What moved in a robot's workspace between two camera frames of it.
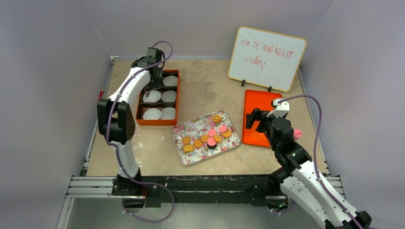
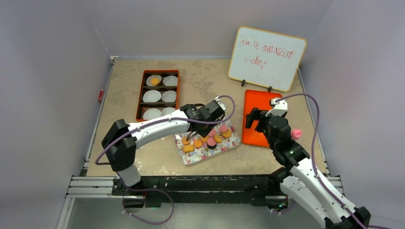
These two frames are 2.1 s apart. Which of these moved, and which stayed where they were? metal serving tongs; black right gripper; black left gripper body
Moved: black left gripper body; metal serving tongs
Stayed: black right gripper
